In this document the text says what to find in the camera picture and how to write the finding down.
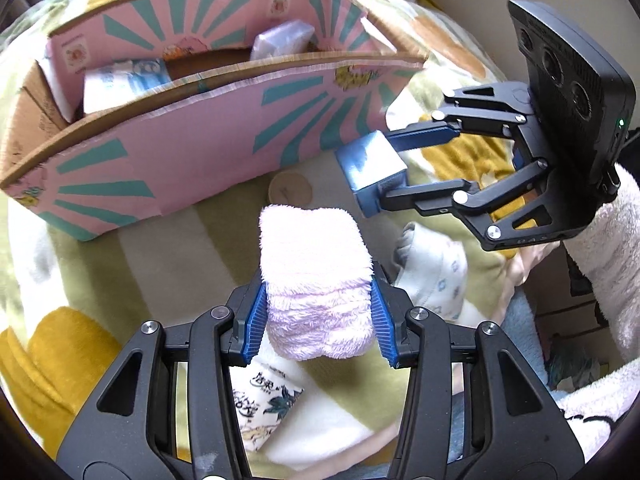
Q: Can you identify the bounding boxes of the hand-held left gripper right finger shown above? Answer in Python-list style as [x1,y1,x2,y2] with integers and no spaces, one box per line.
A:
[369,274,587,480]

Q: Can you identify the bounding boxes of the white cloth blue pattern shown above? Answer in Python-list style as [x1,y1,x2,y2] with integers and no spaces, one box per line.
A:
[391,221,471,322]

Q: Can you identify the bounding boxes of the floral fleece blanket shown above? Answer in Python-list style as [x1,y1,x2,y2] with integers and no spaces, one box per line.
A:
[0,0,531,471]

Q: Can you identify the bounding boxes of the small blue box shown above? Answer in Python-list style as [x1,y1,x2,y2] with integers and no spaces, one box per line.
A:
[334,130,408,219]

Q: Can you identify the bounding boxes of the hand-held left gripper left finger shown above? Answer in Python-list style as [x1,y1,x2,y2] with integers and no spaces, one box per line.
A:
[54,280,269,480]

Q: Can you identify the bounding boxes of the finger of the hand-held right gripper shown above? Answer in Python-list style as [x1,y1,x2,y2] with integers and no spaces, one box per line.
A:
[386,82,541,153]
[376,157,596,253]

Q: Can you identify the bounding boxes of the white packet blue print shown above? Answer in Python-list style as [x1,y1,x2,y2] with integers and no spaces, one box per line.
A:
[81,57,172,115]

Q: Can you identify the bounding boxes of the round wooden coaster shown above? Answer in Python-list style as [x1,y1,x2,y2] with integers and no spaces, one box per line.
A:
[268,170,313,206]

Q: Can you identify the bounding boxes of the clear wrapped white packet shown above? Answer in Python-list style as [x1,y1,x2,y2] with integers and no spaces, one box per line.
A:
[250,20,316,61]

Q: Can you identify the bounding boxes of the person's right forearm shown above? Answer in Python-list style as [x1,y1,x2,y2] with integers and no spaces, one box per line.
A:
[562,160,640,361]

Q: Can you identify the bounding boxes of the pink cardboard box teal rays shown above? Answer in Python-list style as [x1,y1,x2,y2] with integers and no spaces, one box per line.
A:
[0,0,430,243]

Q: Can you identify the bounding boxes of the printed floral packet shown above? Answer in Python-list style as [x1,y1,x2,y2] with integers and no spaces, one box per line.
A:
[231,360,306,453]

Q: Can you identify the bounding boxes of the pink fluffy towel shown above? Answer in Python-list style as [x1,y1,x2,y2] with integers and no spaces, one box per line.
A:
[257,203,375,362]

